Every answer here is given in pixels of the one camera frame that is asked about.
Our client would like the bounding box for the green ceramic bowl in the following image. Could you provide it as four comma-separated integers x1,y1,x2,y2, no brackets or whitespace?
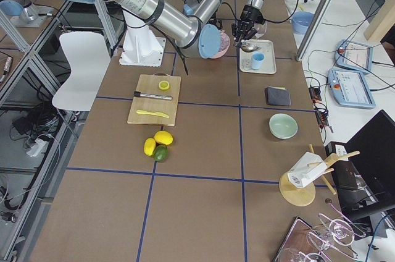
269,113,299,140

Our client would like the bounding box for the steel cylinder muddler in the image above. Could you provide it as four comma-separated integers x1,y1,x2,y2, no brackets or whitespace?
133,91,173,101

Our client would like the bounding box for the white plastic chair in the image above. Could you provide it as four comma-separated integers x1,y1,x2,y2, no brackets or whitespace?
52,32,110,111

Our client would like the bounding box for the pink bowl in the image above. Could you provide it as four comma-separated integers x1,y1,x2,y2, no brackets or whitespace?
211,30,231,59

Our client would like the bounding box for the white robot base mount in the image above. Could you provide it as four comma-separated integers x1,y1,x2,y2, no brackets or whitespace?
120,11,166,67

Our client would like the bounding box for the blue teach pendant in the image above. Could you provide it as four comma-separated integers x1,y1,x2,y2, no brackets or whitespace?
328,69,376,109
335,40,373,74

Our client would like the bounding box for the near blue teach pendant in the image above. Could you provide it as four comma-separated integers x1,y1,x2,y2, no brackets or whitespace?
328,69,376,109

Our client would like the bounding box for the far blue teach pendant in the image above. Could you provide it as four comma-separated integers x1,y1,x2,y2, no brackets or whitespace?
335,40,373,74

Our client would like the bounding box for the green lime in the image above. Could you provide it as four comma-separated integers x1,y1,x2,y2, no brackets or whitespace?
152,145,168,162

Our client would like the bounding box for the yellow lemon half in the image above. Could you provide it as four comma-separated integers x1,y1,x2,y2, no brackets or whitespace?
158,80,170,91

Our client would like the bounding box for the white milk carton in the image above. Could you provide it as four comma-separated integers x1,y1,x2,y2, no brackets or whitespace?
287,152,326,188

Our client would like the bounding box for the yellow plastic knife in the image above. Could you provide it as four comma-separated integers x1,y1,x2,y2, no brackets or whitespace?
136,109,170,119

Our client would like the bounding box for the cream bear print tray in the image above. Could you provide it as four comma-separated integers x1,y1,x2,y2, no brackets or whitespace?
239,40,277,74

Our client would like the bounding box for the blue bowl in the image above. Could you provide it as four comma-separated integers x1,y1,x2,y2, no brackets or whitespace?
291,11,314,35

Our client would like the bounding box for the wooden cutting board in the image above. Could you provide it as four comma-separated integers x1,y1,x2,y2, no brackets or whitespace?
127,74,181,126

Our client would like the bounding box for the wooden mug tree stand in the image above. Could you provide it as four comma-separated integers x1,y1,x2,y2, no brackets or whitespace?
279,144,360,206

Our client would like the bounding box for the clear ice cubes pile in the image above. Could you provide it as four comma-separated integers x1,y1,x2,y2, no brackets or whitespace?
218,30,230,52

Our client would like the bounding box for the whole yellow lemon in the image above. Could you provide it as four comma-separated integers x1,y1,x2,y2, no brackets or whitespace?
153,130,173,145

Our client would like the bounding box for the light blue plastic cup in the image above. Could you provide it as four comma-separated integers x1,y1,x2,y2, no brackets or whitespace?
251,53,265,70

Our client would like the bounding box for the clear wine glass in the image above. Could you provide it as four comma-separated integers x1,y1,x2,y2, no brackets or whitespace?
254,22,267,40

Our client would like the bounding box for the black monitor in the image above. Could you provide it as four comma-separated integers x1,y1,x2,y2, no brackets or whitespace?
334,109,394,221

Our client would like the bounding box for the grey folded cloth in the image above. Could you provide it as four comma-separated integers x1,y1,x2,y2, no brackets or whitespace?
265,87,291,106

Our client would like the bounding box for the steel ice scoop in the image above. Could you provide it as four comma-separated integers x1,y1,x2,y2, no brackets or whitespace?
233,41,260,53

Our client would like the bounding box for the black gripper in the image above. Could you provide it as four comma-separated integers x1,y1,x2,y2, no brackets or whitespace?
231,5,264,46

